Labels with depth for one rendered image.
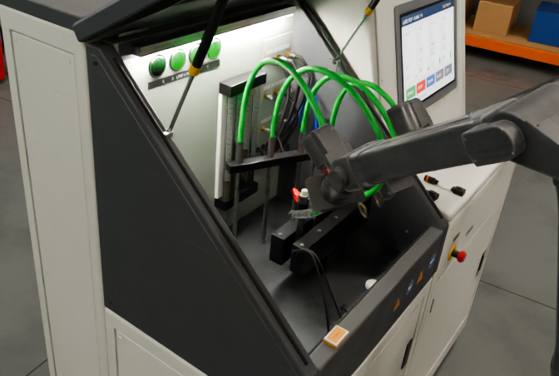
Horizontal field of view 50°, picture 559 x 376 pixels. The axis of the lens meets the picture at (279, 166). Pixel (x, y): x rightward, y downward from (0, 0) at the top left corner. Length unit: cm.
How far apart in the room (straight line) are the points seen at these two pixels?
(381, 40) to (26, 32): 88
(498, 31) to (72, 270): 560
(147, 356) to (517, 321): 192
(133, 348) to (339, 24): 98
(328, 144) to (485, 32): 569
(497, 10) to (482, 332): 429
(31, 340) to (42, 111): 141
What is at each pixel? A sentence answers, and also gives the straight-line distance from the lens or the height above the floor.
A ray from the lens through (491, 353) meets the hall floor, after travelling 279.
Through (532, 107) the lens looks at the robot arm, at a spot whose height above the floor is 161.
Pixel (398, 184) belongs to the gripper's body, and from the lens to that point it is 122.
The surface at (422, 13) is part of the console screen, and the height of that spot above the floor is 140.
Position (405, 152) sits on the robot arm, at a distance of 82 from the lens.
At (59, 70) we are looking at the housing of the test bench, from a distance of 132.
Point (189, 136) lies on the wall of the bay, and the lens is 146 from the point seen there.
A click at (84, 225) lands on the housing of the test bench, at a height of 101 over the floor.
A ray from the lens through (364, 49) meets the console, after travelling 163.
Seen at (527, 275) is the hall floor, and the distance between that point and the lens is 332.
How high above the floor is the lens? 183
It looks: 29 degrees down
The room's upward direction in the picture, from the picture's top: 6 degrees clockwise
